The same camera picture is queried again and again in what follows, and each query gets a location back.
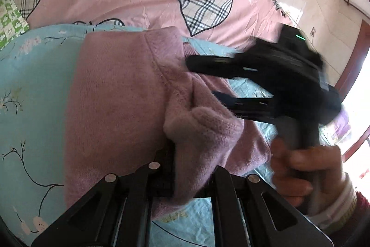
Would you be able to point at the mauve knit sweater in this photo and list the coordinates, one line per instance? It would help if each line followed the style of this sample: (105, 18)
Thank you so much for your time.
(121, 108)

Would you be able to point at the person's right hand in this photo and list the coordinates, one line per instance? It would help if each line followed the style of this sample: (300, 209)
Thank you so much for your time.
(306, 166)

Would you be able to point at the brown door frame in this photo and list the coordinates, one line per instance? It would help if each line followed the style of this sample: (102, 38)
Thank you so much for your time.
(354, 56)

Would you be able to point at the wall socket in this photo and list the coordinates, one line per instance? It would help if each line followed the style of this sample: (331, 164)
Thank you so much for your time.
(313, 31)

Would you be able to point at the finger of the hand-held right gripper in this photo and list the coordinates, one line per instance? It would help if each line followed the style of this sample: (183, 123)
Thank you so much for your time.
(248, 106)
(214, 63)

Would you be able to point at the teal floral bed sheet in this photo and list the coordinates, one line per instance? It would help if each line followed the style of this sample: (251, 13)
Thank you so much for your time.
(37, 108)

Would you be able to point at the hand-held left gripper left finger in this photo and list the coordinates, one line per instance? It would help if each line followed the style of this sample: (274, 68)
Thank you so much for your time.
(166, 174)

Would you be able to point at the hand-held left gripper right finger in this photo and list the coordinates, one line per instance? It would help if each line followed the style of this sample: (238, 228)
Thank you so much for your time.
(222, 186)

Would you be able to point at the green checkered pillow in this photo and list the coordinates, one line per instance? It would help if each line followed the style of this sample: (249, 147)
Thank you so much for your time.
(10, 21)

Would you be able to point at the person's right forearm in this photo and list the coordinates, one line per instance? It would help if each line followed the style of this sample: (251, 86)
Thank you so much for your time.
(341, 212)

